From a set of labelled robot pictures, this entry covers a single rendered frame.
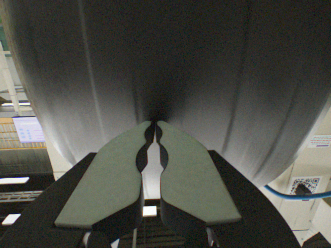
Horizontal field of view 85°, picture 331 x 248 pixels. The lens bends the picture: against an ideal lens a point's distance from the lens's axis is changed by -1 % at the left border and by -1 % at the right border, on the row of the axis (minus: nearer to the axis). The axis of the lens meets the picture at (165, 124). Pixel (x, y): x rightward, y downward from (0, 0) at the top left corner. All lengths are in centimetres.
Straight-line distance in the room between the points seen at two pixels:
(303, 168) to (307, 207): 13
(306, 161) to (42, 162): 1276
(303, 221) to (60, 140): 61
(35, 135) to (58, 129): 419
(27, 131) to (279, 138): 435
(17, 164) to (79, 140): 1358
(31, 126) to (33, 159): 879
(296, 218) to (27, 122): 420
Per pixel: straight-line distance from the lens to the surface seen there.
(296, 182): 55
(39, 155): 1276
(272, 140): 18
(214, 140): 16
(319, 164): 55
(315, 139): 51
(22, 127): 442
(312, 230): 128
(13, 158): 1363
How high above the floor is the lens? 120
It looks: 22 degrees up
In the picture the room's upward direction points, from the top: 180 degrees clockwise
